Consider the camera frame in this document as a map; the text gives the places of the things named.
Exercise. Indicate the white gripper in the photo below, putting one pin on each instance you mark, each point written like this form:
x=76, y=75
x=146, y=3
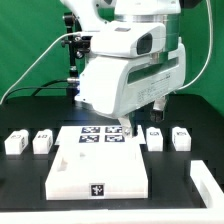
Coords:
x=115, y=87

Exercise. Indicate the white square tabletop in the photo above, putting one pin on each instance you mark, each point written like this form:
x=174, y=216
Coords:
x=102, y=170

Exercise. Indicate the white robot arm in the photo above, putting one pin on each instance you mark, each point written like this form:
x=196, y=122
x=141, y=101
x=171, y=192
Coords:
x=94, y=15

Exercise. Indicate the white corner fence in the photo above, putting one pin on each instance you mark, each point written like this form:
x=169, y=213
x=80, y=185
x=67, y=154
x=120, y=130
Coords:
x=206, y=185

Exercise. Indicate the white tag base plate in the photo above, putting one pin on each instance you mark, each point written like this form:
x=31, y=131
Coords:
x=96, y=134

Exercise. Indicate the black camera stand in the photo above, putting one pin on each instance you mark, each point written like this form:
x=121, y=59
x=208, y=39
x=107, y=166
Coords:
x=78, y=47

